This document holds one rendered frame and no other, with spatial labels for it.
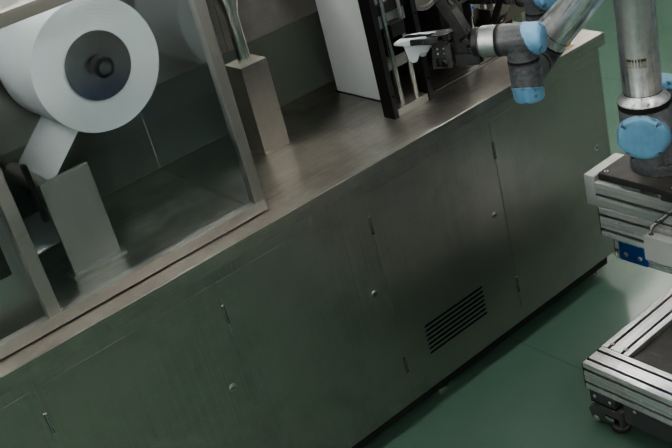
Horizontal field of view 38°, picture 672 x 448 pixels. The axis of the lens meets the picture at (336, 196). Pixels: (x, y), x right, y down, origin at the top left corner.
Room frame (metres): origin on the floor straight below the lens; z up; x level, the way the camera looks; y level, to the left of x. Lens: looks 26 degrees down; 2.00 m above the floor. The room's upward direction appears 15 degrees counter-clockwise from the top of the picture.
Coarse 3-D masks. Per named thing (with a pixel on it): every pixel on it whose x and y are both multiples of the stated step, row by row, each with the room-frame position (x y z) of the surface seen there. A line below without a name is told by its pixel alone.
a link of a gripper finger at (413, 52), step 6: (396, 42) 2.30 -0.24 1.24; (402, 42) 2.28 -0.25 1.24; (408, 42) 2.27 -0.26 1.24; (408, 48) 2.28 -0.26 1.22; (414, 48) 2.27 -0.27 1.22; (420, 48) 2.27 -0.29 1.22; (426, 48) 2.26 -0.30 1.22; (408, 54) 2.28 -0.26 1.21; (414, 54) 2.27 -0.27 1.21; (414, 60) 2.27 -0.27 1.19
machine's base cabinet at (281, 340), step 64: (576, 64) 2.87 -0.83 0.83; (512, 128) 2.70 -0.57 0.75; (576, 128) 2.85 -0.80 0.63; (384, 192) 2.43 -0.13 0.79; (448, 192) 2.55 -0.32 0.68; (512, 192) 2.68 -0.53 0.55; (576, 192) 2.83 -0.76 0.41; (256, 256) 2.20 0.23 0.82; (320, 256) 2.29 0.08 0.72; (384, 256) 2.40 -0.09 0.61; (448, 256) 2.52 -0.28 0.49; (512, 256) 2.66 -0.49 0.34; (576, 256) 2.80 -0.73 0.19; (192, 320) 2.08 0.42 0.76; (256, 320) 2.17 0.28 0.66; (320, 320) 2.27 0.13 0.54; (384, 320) 2.37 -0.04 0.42; (448, 320) 2.49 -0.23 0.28; (512, 320) 2.63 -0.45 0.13; (64, 384) 1.90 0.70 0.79; (128, 384) 1.97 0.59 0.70; (192, 384) 2.05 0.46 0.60; (256, 384) 2.14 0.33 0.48; (320, 384) 2.24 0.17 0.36; (384, 384) 2.34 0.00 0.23; (448, 384) 2.55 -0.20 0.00
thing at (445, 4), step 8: (440, 0) 2.25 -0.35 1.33; (448, 0) 2.25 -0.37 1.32; (440, 8) 2.25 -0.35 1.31; (448, 8) 2.24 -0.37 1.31; (456, 8) 2.26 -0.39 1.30; (448, 16) 2.23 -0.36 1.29; (456, 16) 2.23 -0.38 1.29; (456, 24) 2.22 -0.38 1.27; (464, 24) 2.23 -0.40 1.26; (456, 32) 2.22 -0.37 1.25; (464, 32) 2.21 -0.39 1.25
